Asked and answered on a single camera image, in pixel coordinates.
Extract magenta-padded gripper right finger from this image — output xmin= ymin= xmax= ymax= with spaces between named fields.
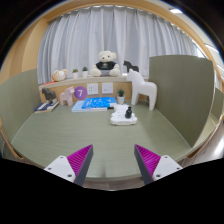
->
xmin=134 ymin=144 xmax=183 ymax=186

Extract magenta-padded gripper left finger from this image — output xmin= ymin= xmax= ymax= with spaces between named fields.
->
xmin=43 ymin=144 xmax=94 ymax=187

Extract light blue book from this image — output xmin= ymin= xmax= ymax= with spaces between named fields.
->
xmin=71 ymin=100 xmax=108 ymax=113

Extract dark navy book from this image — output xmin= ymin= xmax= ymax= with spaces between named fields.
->
xmin=33 ymin=100 xmax=60 ymax=114

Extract white bear-shaped power strip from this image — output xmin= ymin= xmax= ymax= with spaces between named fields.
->
xmin=110 ymin=104 xmax=138 ymax=126

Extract pink horse figurine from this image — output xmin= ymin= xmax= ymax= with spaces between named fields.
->
xmin=59 ymin=86 xmax=76 ymax=107

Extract bright blue book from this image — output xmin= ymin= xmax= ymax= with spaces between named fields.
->
xmin=81 ymin=96 xmax=118 ymax=110

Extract dark grey horse figurine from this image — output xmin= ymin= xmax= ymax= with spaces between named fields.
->
xmin=41 ymin=87 xmax=57 ymax=103

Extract green partition panel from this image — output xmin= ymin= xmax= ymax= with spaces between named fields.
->
xmin=148 ymin=54 xmax=215 ymax=148
xmin=210 ymin=87 xmax=224 ymax=121
xmin=0 ymin=68 xmax=43 ymax=143

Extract round purple number sign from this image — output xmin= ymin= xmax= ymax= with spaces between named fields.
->
xmin=73 ymin=85 xmax=88 ymax=101

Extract large white horse figurine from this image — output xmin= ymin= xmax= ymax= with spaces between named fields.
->
xmin=126 ymin=68 xmax=158 ymax=111

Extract small round cream plush toy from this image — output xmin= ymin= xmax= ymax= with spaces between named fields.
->
xmin=52 ymin=68 xmax=69 ymax=82

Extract black horse figurine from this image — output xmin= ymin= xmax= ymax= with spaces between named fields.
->
xmin=123 ymin=60 xmax=140 ymax=74

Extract cream teddy bear black shirt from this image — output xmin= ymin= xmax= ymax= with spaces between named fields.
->
xmin=89 ymin=50 xmax=121 ymax=78

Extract light grey curtain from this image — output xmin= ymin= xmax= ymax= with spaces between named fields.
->
xmin=36 ymin=5 xmax=198 ymax=85

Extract white ceiling light strips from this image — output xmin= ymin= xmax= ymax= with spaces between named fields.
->
xmin=168 ymin=8 xmax=224 ymax=73

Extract white wall socket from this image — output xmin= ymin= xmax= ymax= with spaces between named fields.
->
xmin=101 ymin=82 xmax=114 ymax=95
xmin=86 ymin=83 xmax=100 ymax=96

